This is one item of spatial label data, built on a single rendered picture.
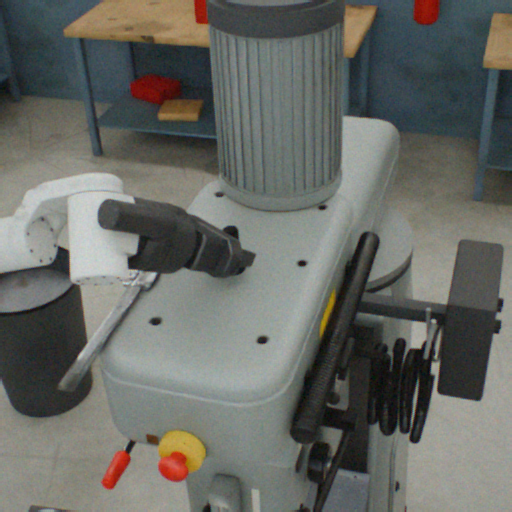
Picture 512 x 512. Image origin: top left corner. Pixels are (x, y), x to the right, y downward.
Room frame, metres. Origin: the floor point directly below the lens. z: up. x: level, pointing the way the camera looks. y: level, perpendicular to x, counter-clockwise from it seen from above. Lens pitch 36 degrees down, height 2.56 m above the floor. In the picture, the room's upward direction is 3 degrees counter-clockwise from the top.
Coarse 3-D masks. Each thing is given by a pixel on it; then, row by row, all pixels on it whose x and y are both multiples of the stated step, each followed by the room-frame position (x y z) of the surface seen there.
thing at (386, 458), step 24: (384, 216) 1.54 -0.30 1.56; (384, 240) 1.44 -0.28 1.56; (408, 240) 1.44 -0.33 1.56; (384, 264) 1.36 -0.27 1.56; (408, 264) 1.39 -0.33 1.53; (384, 288) 1.32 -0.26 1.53; (408, 288) 1.40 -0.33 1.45; (360, 336) 1.23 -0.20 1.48; (384, 336) 1.24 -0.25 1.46; (408, 336) 1.50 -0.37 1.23; (360, 360) 1.23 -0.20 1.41; (360, 384) 1.23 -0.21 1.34; (360, 408) 1.23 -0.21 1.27; (360, 432) 1.22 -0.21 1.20; (360, 456) 1.22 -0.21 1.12; (384, 456) 1.24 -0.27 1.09; (384, 480) 1.24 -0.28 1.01; (384, 504) 1.24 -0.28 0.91
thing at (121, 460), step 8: (128, 440) 0.78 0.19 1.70; (128, 448) 0.76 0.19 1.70; (120, 456) 0.74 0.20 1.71; (128, 456) 0.75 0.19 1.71; (112, 464) 0.73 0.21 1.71; (120, 464) 0.73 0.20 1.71; (128, 464) 0.74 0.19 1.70; (112, 472) 0.72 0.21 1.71; (120, 472) 0.72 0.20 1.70; (104, 480) 0.71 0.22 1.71; (112, 480) 0.71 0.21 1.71; (112, 488) 0.70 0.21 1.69
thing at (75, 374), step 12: (132, 276) 0.90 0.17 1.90; (156, 276) 0.90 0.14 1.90; (132, 288) 0.88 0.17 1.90; (144, 288) 0.88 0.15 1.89; (120, 300) 0.85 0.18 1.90; (132, 300) 0.85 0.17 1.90; (120, 312) 0.83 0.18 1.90; (108, 324) 0.80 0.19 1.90; (96, 336) 0.78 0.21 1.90; (108, 336) 0.78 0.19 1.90; (84, 348) 0.76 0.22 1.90; (96, 348) 0.76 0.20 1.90; (84, 360) 0.74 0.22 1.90; (72, 372) 0.72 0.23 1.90; (84, 372) 0.72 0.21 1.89; (60, 384) 0.70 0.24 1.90; (72, 384) 0.70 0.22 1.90
